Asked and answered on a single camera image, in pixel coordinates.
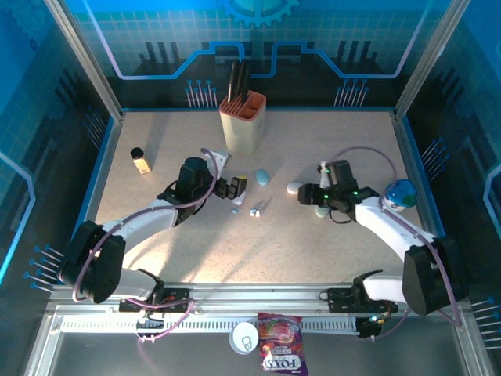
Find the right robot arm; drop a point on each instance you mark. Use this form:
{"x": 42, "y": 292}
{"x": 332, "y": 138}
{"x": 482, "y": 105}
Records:
{"x": 383, "y": 223}

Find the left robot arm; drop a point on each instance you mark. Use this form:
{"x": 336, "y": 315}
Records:
{"x": 148, "y": 219}

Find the sky blue oval case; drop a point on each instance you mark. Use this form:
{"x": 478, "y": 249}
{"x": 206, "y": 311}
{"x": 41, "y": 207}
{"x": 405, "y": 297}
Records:
{"x": 262, "y": 177}

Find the beige knife block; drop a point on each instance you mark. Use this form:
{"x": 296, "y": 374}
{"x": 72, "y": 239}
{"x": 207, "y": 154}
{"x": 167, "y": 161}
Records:
{"x": 242, "y": 129}

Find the small bottle with black cap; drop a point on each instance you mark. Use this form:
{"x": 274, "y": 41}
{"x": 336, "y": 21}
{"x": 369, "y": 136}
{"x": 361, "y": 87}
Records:
{"x": 140, "y": 162}

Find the blue and white cup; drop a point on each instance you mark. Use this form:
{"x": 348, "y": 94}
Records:
{"x": 401, "y": 194}

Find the purple candy bag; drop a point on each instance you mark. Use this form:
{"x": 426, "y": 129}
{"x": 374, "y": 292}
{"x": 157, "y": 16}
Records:
{"x": 282, "y": 344}

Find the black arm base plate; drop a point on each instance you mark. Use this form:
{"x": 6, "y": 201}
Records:
{"x": 176, "y": 299}
{"x": 340, "y": 299}

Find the aluminium frame rail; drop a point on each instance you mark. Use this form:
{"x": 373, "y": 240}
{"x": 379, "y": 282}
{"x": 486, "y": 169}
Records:
{"x": 254, "y": 297}

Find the aluminium frame post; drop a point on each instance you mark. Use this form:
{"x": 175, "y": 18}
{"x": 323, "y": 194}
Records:
{"x": 87, "y": 58}
{"x": 427, "y": 58}

